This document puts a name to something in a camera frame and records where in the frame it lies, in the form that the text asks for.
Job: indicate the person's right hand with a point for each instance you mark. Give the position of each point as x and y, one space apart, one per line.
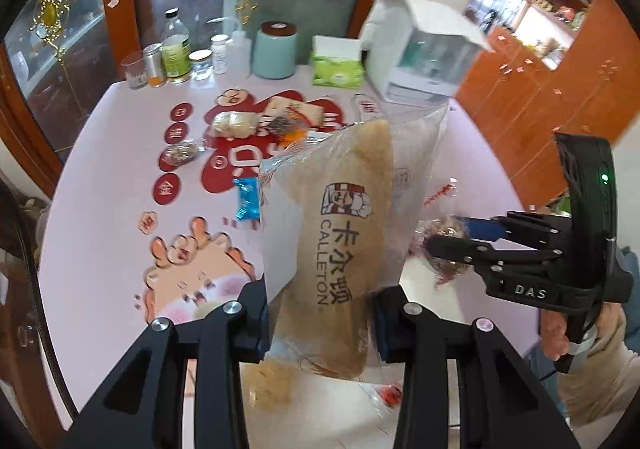
554 334

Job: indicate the clear drinking glass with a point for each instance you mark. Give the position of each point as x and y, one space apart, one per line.
134 71

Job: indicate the blue candy packet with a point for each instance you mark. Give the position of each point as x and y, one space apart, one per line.
248 199

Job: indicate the person's right forearm beige sleeve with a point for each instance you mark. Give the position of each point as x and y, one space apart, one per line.
605 379

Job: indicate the brown bread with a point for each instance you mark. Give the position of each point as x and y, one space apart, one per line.
340 209

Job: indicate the round cake snack packet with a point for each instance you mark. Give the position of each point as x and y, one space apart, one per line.
232 124

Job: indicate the small white pill bottle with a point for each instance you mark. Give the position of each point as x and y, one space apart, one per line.
220 56

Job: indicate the white countertop appliance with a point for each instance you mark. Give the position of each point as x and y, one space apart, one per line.
415 59

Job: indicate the teal canister with brown lid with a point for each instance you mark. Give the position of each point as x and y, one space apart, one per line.
275 51

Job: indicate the wooden cabinet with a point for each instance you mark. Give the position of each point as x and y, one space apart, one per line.
540 94

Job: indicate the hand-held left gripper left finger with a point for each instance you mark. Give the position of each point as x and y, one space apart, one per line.
255 329

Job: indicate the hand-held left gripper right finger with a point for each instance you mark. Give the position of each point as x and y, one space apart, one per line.
384 339

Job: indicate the small square biscuit packet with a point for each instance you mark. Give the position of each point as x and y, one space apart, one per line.
285 129

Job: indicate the white squeeze bottle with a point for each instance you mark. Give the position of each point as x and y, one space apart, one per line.
240 54

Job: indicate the long beige cracker packet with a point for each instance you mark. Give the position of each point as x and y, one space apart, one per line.
300 109

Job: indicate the red candy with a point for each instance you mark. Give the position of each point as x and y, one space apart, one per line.
442 229

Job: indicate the nut snack packet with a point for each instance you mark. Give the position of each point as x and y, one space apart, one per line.
181 154

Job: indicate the printed red and white tablecloth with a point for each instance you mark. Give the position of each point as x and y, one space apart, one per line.
100 209

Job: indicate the green tissue pack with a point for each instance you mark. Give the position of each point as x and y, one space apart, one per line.
337 69

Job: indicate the glass door with gold ornament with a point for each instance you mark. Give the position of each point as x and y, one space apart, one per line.
60 54

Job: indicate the metal tin can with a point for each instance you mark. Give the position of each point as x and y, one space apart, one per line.
155 66

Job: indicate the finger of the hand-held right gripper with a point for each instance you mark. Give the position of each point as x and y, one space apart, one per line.
452 249
487 228

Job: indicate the glass bottle with green label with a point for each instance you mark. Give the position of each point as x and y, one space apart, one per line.
176 51

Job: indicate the small glass jar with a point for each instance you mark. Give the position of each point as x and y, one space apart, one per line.
201 65

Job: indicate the red snack wrapper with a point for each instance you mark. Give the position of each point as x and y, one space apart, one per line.
387 394

